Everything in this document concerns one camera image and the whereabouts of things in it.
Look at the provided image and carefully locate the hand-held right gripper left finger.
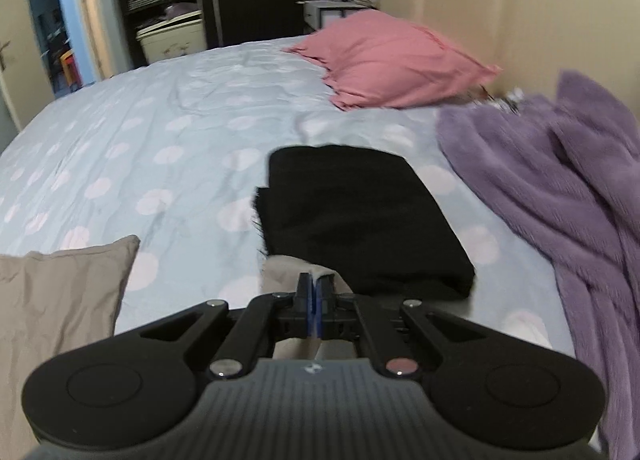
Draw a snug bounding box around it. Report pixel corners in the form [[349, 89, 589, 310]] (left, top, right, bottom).
[[140, 272, 314, 382]]

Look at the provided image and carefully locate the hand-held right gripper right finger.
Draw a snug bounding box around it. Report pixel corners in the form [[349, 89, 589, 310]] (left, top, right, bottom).
[[313, 274, 490, 381]]

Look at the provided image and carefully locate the taupe cloth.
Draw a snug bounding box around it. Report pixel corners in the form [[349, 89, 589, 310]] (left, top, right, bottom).
[[0, 235, 353, 460]]

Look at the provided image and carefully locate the black folded garment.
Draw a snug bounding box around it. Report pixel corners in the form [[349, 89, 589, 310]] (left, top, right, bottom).
[[250, 144, 476, 302]]

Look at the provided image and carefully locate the light blue dotted bed sheet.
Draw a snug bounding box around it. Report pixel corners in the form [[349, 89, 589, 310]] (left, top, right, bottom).
[[0, 35, 578, 358]]

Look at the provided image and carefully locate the pink pillow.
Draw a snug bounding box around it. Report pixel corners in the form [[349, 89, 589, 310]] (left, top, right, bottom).
[[282, 10, 502, 112]]

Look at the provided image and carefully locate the purple fleece blanket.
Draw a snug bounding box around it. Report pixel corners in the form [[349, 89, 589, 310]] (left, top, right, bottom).
[[436, 69, 640, 460]]

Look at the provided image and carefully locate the white nightstand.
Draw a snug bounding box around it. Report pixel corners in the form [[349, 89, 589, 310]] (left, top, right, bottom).
[[297, 0, 381, 33]]

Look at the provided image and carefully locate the cream storage box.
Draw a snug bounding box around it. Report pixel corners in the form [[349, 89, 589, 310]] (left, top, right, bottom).
[[136, 10, 207, 66]]

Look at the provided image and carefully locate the lilac cloth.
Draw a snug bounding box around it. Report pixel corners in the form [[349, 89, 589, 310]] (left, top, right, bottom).
[[165, 2, 198, 21]]

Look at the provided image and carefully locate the cream door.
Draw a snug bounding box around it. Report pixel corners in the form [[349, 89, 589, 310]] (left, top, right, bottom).
[[0, 0, 56, 131]]

